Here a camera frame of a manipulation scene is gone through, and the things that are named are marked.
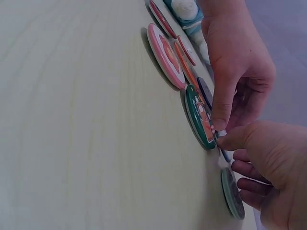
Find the person's left hand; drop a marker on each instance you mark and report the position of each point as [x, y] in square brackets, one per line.
[235, 48]

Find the person's right hand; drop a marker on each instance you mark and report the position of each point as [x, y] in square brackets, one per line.
[280, 172]

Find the person's left fingers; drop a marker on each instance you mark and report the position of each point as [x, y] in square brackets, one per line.
[254, 93]

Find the person's left thumb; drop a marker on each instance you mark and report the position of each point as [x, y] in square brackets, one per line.
[221, 100]

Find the person's right thumb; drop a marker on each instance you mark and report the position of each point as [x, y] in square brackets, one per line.
[242, 136]

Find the white blue round badge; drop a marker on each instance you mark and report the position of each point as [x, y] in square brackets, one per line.
[222, 133]

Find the dark blue round badge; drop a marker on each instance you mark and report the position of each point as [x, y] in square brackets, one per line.
[205, 92]

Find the mint green round badge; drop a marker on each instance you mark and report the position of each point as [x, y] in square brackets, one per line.
[231, 194]

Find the dark green round badge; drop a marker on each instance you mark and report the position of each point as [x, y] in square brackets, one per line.
[199, 115]

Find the orange round badge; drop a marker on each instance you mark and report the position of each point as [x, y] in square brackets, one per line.
[185, 63]

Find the small red white round badge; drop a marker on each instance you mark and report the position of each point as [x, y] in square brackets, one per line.
[187, 49]

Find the pink white round badge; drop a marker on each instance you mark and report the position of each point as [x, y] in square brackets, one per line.
[163, 55]

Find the blue white plush toy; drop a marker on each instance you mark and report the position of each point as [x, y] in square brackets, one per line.
[189, 16]

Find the large red rimmed round badge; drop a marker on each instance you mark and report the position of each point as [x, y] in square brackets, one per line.
[161, 18]

